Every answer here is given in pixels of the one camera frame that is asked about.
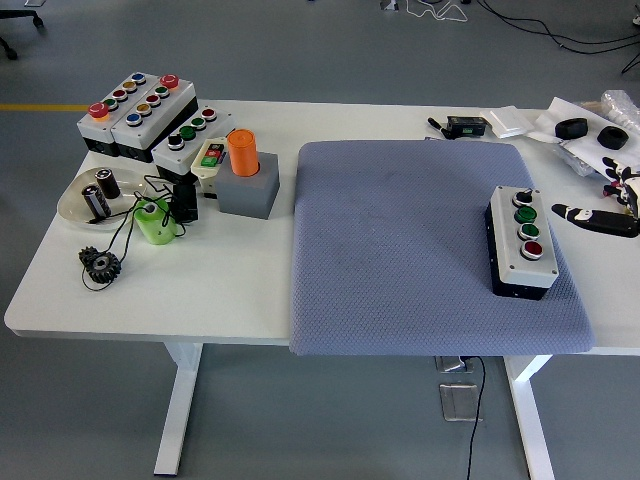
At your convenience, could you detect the cream pendant switch box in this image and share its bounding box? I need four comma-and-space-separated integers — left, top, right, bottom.
190, 137, 232, 181

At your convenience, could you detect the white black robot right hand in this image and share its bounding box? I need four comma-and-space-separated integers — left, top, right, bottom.
551, 156, 640, 239

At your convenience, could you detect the orange cylinder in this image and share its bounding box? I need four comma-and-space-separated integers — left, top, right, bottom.
226, 128, 261, 178

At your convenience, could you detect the white floor cable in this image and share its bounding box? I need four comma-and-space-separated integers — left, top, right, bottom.
404, 0, 471, 24

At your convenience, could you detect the black metal gear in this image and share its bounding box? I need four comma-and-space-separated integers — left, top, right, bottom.
78, 246, 124, 286

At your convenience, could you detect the black foam ring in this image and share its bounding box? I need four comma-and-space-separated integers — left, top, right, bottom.
597, 126, 629, 150
554, 117, 590, 141

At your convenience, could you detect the black office chair base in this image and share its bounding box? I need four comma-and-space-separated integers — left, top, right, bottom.
0, 0, 46, 61

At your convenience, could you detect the shiny round dish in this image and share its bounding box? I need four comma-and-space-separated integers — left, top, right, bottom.
56, 167, 151, 232

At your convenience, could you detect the small black device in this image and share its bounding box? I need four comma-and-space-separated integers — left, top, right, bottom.
172, 182, 200, 223

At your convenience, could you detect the long black floor cable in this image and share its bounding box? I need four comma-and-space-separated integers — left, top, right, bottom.
477, 0, 640, 55

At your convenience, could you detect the white table leg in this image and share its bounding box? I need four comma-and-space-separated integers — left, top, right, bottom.
153, 342, 205, 476
502, 354, 557, 480

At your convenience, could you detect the metal floor socket box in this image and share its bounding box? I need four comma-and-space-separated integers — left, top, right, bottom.
433, 355, 484, 423

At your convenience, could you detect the grey square block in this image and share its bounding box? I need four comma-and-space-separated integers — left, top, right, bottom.
213, 152, 281, 221

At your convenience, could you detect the grey four-button control box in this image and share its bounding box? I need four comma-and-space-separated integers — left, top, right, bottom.
484, 185, 560, 302
151, 105, 236, 184

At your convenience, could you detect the black meter box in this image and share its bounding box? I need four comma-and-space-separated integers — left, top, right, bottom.
446, 115, 489, 140

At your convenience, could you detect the white wall switch panel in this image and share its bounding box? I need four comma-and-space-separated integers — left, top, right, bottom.
480, 105, 534, 140

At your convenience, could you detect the grey-blue textured mat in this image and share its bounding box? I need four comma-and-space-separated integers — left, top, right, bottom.
288, 139, 598, 357

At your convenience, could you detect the black cylindrical capacitor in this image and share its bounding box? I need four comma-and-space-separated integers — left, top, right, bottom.
94, 168, 123, 200
81, 183, 112, 220

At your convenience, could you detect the thin black wire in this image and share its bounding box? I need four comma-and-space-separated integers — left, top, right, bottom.
81, 173, 201, 292

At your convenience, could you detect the green plastic cylinder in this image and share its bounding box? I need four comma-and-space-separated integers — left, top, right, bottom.
132, 198, 179, 246

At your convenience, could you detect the grey six-button control box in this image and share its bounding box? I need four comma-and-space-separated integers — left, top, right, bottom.
76, 71, 156, 157
109, 73, 200, 164

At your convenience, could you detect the black floor power cable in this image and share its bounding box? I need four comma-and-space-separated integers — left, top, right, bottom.
462, 355, 487, 480

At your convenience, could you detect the clear bubble wrap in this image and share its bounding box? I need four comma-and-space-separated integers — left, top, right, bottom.
601, 89, 640, 129

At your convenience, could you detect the clear plastic bag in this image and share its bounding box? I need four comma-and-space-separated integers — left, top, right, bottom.
555, 141, 606, 177

